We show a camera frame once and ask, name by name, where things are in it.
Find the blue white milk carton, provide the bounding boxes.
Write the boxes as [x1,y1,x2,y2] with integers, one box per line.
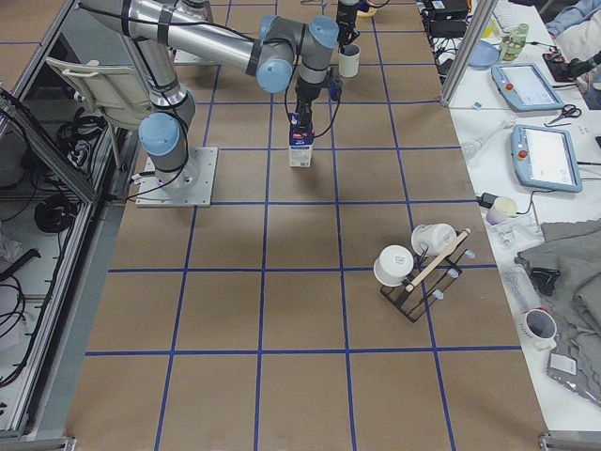
[287,113,315,168]

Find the lower blue teach pendant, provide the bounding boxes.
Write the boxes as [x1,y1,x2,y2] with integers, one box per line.
[510,124,582,193]

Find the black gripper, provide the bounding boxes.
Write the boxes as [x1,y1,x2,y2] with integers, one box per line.
[338,25,361,53]
[295,86,316,128]

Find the red rimmed white mug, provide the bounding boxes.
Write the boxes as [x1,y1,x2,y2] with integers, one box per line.
[516,308,558,351]

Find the upper blue teach pendant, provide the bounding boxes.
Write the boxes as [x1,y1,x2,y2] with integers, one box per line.
[490,63,564,112]

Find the paper cup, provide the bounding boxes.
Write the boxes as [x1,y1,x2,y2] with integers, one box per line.
[485,196,517,226]

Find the black wire mug rack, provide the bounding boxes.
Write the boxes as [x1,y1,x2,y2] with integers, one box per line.
[379,245,464,323]

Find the grey office chair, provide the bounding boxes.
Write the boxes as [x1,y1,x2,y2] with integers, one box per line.
[46,57,154,130]

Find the blue plate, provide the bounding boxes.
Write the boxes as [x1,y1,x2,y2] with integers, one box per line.
[468,39,500,70]

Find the blue teach pendant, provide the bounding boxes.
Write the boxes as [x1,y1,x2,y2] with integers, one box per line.
[510,124,582,193]
[490,63,564,112]

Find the white mug on rack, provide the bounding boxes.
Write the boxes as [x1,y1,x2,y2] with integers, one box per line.
[411,224,456,257]

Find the green water bottle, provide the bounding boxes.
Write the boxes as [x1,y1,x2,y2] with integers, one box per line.
[499,23,530,62]

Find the white cup on rack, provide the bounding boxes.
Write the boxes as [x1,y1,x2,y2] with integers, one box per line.
[373,244,414,288]

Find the grey cloth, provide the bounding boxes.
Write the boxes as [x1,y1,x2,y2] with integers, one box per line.
[515,220,600,405]

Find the black scissors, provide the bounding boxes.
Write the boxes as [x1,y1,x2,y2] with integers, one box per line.
[544,103,582,127]

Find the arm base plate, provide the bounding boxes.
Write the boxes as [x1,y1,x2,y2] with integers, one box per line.
[134,147,219,208]

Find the aluminium frame post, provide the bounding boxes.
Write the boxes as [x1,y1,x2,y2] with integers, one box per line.
[439,0,498,107]

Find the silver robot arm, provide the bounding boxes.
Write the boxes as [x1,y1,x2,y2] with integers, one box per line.
[335,0,361,52]
[80,1,339,142]

